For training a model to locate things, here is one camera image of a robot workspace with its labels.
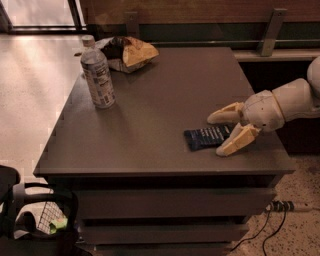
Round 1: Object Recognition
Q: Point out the black power cable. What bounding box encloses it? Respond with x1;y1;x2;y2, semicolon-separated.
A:
229;209;288;256

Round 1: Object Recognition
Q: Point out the crumpled brown chip bag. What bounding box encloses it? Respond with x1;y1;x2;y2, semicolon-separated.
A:
96;36;159;73

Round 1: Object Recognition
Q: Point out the wire mesh basket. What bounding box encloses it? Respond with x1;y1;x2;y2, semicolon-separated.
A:
37;202;65;235

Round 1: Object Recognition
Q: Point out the grey metal wall bracket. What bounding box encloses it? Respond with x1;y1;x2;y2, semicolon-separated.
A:
125;12;140;38
259;8;287;57

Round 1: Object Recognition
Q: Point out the dark blue rxbar wrapper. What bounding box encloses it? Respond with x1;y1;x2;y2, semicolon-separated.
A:
183;124;234;151

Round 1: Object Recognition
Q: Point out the green crumpled wrapper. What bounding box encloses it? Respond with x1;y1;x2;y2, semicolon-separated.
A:
49;217;68;234

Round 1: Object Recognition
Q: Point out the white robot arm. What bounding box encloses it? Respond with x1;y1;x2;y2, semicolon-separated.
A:
207;57;320;157

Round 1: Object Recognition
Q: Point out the white power strip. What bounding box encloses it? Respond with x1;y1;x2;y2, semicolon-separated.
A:
265;201;313;212

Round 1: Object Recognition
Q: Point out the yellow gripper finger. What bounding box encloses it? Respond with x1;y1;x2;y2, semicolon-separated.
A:
216;123;260;157
207;102;244;124

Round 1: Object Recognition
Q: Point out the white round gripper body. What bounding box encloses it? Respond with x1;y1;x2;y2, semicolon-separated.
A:
242;90;285;132

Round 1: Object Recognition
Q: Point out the clear plastic water bottle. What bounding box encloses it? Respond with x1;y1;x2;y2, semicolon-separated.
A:
80;35;115;109

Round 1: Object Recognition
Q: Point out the black office chair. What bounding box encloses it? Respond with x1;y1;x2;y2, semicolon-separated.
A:
0;165;93;256

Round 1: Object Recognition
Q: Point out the dark grey drawer cabinet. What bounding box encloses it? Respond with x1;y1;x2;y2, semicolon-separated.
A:
35;48;294;256

